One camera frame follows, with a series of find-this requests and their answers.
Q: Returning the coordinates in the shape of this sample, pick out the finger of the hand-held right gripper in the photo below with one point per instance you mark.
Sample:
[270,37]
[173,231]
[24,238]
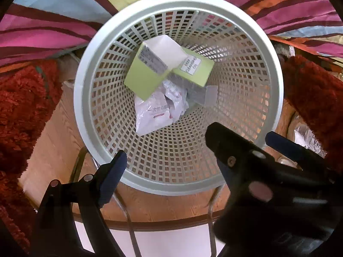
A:
[235,150]
[289,150]

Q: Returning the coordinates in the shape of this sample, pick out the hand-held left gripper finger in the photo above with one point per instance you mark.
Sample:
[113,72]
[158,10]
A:
[114,174]

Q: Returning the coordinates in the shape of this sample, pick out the white plastic mesh waste basket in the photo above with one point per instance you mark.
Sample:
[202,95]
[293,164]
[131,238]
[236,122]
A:
[174,186]

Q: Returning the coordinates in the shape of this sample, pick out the white packet with printed text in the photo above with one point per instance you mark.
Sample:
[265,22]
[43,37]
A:
[152,115]

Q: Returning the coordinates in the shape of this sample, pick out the green box with grey tray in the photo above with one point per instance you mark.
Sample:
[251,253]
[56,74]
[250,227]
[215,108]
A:
[203,69]

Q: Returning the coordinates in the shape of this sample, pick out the small green box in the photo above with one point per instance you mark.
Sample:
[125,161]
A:
[142,80]

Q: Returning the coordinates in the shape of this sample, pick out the crumpled clear plastic bag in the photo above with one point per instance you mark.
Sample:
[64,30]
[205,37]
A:
[305,139]

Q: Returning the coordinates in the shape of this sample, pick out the wooden round platform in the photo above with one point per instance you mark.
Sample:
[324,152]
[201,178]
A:
[160,208]

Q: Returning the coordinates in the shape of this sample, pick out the red shaggy rug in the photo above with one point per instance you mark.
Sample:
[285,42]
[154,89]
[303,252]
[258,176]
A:
[313,93]
[24,112]

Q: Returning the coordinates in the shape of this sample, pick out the striped colourful blanket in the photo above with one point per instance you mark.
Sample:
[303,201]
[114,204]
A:
[40,34]

